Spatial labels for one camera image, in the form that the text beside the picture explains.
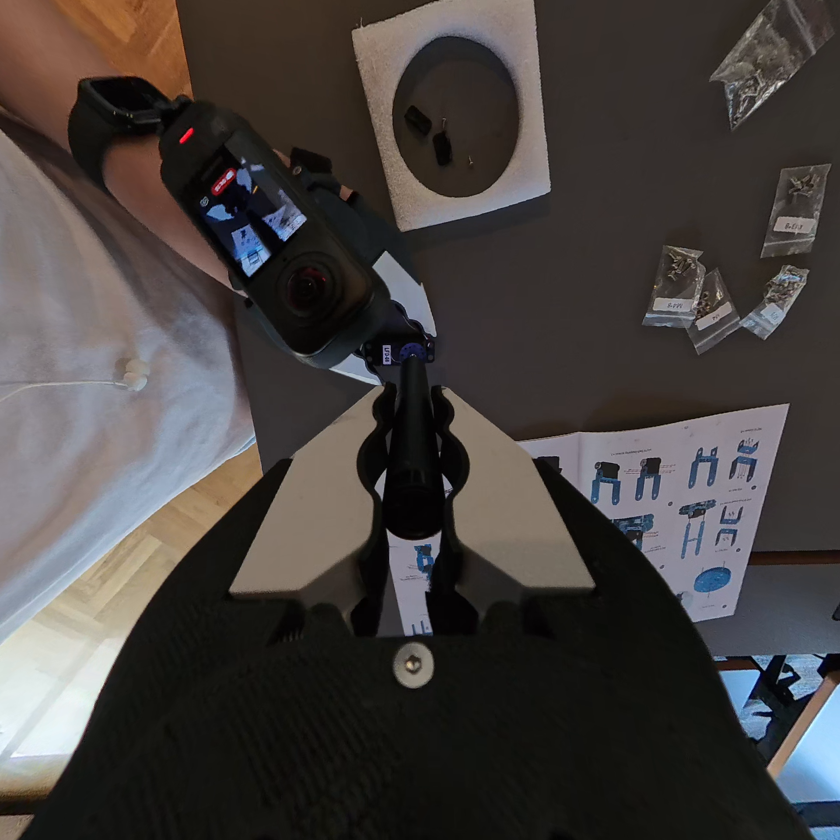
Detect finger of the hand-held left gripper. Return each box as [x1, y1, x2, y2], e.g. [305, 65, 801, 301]
[328, 354, 383, 386]
[374, 252, 438, 339]

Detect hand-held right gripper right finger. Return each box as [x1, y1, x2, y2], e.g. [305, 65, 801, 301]
[427, 386, 597, 636]

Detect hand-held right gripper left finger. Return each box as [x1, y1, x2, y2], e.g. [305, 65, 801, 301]
[228, 384, 398, 636]

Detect black servo motor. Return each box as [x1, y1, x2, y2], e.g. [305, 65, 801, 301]
[363, 333, 436, 370]

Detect black precision screwdriver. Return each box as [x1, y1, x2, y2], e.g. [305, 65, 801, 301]
[382, 354, 442, 540]

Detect white foam piece with cutout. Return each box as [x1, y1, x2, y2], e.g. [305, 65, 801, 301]
[351, 0, 552, 234]

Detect person's left forearm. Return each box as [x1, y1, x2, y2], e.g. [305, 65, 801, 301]
[0, 0, 249, 294]

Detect person in white shirt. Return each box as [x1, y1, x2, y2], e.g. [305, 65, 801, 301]
[0, 108, 258, 647]

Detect black wrist watch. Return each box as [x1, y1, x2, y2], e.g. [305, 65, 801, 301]
[67, 77, 193, 193]

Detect printed instruction sheet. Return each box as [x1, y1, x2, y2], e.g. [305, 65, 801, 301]
[387, 402, 791, 637]

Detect scattered small screw bags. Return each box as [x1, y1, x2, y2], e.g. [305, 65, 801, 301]
[642, 0, 837, 357]

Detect white wired earbuds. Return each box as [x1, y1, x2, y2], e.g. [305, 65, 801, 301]
[0, 356, 152, 406]

